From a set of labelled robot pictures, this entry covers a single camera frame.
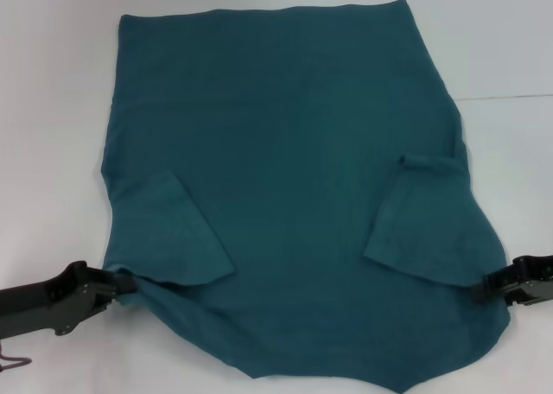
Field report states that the teal blue t-shirt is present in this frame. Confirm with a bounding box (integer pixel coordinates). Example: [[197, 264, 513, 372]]
[[99, 0, 518, 394]]

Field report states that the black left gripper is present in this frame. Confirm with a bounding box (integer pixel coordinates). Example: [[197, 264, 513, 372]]
[[0, 260, 140, 340]]

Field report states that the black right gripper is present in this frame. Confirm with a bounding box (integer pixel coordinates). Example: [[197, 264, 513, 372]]
[[470, 254, 553, 308]]

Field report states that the dark red left gripper cable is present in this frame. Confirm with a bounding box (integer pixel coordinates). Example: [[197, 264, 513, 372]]
[[0, 352, 32, 374]]

